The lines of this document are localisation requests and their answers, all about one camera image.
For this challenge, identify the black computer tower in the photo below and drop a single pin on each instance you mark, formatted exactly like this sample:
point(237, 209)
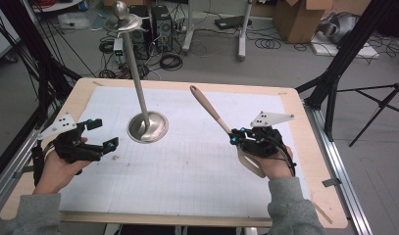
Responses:
point(140, 39)
point(161, 27)

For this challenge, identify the black truss stand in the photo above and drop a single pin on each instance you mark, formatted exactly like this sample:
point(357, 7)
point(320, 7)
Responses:
point(30, 49)
point(350, 45)

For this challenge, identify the beige tape strip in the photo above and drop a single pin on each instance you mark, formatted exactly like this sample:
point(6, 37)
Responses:
point(323, 213)

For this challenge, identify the clear plastic bag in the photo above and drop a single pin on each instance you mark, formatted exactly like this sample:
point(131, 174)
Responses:
point(73, 21)

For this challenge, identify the flat black device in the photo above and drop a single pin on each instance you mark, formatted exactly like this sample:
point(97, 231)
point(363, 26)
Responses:
point(232, 22)

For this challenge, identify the metal stand with round base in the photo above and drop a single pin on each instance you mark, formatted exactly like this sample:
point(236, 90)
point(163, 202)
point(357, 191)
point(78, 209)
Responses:
point(138, 88)

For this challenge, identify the aluminium frame rail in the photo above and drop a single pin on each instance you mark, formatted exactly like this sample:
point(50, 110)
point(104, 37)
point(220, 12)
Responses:
point(347, 182)
point(10, 169)

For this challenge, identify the person's right hand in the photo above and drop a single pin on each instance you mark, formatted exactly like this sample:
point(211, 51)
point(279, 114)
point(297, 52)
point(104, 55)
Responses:
point(275, 168)

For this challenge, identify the white foam board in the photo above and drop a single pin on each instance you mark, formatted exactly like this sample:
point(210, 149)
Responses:
point(350, 51)

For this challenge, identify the large cardboard box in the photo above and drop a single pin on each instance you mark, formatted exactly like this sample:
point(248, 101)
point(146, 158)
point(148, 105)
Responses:
point(295, 23)

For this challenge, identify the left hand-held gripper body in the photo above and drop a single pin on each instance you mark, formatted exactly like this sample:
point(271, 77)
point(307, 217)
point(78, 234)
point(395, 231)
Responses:
point(76, 147)

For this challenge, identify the person's left hand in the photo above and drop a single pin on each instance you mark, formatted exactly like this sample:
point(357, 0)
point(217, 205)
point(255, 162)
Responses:
point(55, 174)

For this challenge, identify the beige slotted spatula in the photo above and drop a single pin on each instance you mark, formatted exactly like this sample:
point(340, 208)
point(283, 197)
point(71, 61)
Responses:
point(208, 109)

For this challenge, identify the grey bag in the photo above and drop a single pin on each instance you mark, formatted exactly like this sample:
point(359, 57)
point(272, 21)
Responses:
point(339, 27)

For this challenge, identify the black tripod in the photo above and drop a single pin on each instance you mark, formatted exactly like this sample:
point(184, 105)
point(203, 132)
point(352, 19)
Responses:
point(380, 104)

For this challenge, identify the grey metal bracket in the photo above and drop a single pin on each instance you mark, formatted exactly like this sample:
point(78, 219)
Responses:
point(331, 182)

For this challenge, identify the white grid paper mat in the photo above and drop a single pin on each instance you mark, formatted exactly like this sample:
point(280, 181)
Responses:
point(187, 182)

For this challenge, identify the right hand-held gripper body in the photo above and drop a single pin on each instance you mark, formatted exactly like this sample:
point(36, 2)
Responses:
point(265, 140)

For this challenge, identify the white stand leg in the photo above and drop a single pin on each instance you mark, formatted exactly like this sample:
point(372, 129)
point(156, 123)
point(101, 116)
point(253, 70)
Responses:
point(189, 32)
point(243, 36)

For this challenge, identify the small white power box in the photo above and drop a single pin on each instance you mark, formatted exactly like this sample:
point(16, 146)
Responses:
point(118, 49)

